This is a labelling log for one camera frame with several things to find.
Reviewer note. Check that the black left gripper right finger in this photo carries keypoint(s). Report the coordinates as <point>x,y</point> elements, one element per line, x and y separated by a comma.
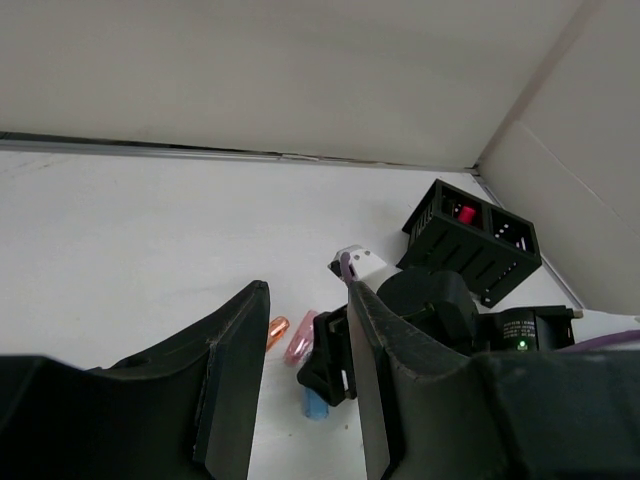
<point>428,412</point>

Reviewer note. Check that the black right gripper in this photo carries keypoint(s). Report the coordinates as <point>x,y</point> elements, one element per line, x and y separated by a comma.
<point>440,305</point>

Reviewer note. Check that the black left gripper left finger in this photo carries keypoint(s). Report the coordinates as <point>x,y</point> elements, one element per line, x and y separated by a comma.
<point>184,408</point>

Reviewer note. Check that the pink translucent cap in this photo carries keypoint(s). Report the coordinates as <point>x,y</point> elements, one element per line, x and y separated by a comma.
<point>302,341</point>

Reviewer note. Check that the blue translucent cap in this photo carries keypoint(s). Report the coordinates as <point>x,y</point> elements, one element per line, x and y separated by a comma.
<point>314,407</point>

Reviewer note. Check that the orange translucent cap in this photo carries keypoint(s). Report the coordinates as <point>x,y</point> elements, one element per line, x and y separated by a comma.
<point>277,328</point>

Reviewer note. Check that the pink cap black highlighter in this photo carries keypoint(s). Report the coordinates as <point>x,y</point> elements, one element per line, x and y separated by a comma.
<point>467,215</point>

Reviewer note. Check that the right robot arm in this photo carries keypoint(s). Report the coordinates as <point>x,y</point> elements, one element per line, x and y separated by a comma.
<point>595,329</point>

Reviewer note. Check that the black two-compartment organizer box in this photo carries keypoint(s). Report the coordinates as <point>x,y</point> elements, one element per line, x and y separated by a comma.
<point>486,254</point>

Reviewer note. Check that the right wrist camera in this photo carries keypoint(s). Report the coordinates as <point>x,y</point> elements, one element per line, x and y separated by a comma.
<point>362,265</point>

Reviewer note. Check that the aluminium rail back edge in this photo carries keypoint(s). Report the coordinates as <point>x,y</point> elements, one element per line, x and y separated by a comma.
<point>26,142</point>

